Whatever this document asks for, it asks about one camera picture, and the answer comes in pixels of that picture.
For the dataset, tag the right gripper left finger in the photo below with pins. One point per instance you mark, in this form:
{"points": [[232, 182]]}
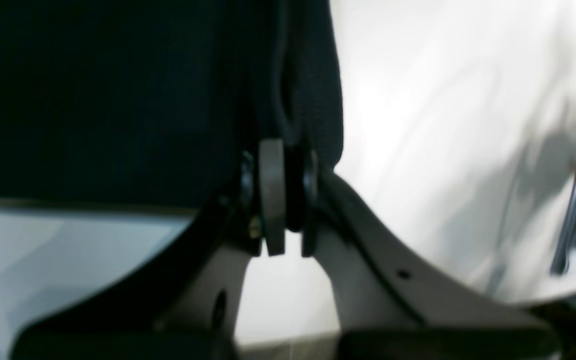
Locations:
{"points": [[183, 303]]}

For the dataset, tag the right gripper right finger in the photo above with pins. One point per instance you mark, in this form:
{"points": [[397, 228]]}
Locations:
{"points": [[392, 304]]}

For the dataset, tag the black T-shirt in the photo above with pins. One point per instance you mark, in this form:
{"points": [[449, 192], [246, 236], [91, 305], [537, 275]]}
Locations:
{"points": [[152, 103]]}

